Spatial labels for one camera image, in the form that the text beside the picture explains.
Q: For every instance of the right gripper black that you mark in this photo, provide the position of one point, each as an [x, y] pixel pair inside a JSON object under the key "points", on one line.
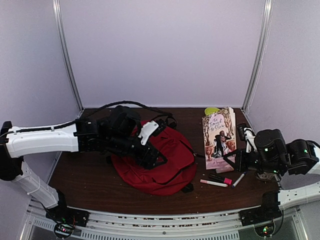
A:
{"points": [[240, 164]]}

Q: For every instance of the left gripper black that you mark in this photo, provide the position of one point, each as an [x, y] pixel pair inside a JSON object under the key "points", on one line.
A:
{"points": [[148, 163]]}

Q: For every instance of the red backpack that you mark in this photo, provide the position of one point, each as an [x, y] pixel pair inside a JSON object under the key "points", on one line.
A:
{"points": [[174, 168]]}

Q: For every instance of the small pink illustrated book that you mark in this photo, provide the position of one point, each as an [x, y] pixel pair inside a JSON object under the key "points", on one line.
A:
{"points": [[219, 134]]}

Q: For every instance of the beige highlighter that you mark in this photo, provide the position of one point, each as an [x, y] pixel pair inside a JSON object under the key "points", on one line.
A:
{"points": [[224, 170]]}

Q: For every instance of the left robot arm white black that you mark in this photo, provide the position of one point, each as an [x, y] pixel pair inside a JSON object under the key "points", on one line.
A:
{"points": [[121, 133]]}

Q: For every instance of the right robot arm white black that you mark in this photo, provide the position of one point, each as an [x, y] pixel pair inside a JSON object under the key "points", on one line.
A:
{"points": [[267, 152]]}

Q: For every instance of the pink black highlighter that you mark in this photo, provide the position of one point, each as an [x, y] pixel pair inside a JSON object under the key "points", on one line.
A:
{"points": [[220, 179]]}

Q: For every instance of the purple white marker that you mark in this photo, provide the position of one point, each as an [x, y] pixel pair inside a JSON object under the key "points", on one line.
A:
{"points": [[238, 180]]}

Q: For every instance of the patterned mug orange inside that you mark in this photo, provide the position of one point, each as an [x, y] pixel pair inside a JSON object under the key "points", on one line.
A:
{"points": [[267, 177]]}

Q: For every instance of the pink white marker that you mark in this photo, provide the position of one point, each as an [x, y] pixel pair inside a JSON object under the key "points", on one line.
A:
{"points": [[213, 183]]}

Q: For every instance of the lime green bowl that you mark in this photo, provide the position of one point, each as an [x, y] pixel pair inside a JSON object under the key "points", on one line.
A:
{"points": [[211, 110]]}

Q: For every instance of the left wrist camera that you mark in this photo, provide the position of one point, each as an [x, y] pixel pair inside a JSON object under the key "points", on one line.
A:
{"points": [[151, 128]]}

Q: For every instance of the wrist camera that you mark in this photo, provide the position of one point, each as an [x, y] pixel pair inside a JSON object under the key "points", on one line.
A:
{"points": [[151, 128], [247, 135]]}

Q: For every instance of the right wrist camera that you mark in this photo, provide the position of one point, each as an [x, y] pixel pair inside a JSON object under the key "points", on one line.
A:
{"points": [[247, 135]]}

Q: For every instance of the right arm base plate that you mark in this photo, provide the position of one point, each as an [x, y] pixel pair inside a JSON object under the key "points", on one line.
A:
{"points": [[258, 215]]}

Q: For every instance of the front aluminium rail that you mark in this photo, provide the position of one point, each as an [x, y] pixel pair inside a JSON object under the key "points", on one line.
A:
{"points": [[221, 225]]}

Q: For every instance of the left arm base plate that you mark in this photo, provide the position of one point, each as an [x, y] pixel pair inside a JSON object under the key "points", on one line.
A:
{"points": [[70, 216]]}

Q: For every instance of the right aluminium frame post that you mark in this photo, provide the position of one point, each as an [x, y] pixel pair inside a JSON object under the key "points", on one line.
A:
{"points": [[261, 48]]}

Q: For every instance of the aluminium frame post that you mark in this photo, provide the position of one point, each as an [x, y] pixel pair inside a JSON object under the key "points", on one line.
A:
{"points": [[65, 53], [261, 48]]}

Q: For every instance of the left aluminium frame post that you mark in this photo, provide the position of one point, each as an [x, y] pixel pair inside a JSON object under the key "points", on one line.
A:
{"points": [[65, 53]]}

